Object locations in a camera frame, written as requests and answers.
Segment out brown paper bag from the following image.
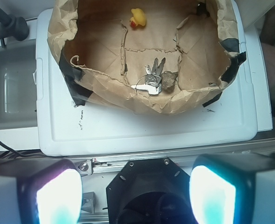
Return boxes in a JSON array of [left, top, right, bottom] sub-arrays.
[[48, 0, 246, 114]]

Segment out aluminium frame rail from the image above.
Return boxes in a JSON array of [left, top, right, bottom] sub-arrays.
[[57, 137, 275, 176]]

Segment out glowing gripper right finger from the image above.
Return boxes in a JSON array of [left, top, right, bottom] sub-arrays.
[[189, 153, 275, 224]]

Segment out brown rock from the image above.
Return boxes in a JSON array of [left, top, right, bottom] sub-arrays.
[[161, 71, 178, 93]]

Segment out yellow rubber duck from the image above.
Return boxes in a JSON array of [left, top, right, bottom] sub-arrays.
[[130, 8, 147, 28]]

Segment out silver corner bracket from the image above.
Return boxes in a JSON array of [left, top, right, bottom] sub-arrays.
[[81, 192, 96, 214]]

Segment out silver key bunch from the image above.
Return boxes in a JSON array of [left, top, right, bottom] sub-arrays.
[[131, 57, 165, 95]]

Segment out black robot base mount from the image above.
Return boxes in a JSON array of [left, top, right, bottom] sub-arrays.
[[106, 158, 197, 224]]

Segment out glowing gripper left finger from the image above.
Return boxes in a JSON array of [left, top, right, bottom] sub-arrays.
[[0, 160, 83, 224]]

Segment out clear plastic bin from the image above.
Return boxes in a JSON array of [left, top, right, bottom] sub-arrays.
[[0, 40, 37, 130]]

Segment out black cable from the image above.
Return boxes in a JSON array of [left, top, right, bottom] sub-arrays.
[[0, 135, 44, 161]]

